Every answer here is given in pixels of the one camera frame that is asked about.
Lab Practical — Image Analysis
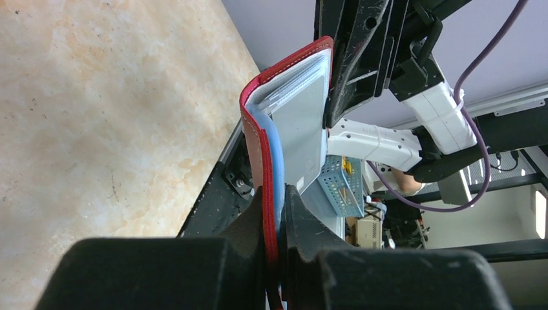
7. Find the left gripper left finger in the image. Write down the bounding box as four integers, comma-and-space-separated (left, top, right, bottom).
36, 191, 266, 309

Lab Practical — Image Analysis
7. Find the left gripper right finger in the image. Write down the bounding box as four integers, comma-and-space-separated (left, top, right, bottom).
280, 185, 512, 309

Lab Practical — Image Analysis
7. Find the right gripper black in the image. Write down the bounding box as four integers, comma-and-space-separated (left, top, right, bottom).
314, 0, 469, 128

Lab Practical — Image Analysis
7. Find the red leather card holder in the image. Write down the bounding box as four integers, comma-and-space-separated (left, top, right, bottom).
239, 36, 333, 309

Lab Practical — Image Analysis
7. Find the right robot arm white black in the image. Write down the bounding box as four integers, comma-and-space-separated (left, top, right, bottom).
315, 1, 547, 183

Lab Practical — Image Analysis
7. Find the blue plastic basket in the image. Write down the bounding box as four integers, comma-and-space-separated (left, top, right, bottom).
318, 155, 364, 218

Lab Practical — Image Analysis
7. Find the person in white shirt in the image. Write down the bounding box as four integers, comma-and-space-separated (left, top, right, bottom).
389, 168, 428, 196

